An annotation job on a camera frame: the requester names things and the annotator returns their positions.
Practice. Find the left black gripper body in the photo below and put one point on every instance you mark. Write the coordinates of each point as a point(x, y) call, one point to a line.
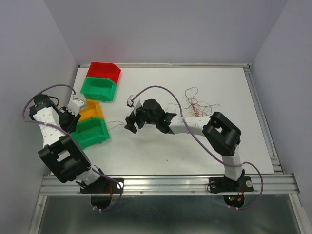
point(68, 120)

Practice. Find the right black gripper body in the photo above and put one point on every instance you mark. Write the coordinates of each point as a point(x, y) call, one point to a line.
point(141, 115)

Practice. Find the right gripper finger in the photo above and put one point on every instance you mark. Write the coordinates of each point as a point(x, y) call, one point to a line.
point(140, 122)
point(130, 124)

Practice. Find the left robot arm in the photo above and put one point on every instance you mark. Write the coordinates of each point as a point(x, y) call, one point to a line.
point(60, 152)

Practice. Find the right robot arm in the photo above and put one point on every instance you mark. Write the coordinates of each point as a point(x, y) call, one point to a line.
point(221, 133)

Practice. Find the near green plastic bin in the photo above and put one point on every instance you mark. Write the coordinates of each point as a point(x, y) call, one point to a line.
point(90, 132)

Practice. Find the green plastic bin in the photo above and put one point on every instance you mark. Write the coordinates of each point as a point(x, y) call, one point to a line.
point(99, 89)
point(90, 132)

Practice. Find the yellow plastic bin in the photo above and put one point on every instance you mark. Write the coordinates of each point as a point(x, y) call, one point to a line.
point(93, 109)

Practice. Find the far green plastic bin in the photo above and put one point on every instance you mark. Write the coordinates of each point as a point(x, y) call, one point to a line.
point(99, 89)

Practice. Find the red plastic bin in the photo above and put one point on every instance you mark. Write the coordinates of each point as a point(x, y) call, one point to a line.
point(104, 70)

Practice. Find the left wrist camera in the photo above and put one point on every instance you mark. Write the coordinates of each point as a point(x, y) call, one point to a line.
point(75, 106)

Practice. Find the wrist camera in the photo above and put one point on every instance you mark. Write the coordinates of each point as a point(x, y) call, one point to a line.
point(133, 103)
point(75, 106)

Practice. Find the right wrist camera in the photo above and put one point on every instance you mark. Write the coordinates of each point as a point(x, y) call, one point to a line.
point(133, 103)

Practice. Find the aluminium back rail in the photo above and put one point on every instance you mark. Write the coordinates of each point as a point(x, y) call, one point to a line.
point(176, 65)

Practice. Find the aluminium rail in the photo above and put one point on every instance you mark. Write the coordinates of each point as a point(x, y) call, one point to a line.
point(169, 185)
point(263, 123)
point(176, 65)

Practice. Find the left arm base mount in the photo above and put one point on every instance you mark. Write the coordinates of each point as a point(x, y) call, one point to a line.
point(105, 194)

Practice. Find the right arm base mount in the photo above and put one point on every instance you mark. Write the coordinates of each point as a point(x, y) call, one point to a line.
point(237, 189)

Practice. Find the aluminium right side rail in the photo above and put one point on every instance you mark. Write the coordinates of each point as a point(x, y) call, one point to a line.
point(263, 123)

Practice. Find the aluminium front rail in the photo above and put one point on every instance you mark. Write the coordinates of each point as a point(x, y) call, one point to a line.
point(169, 185)

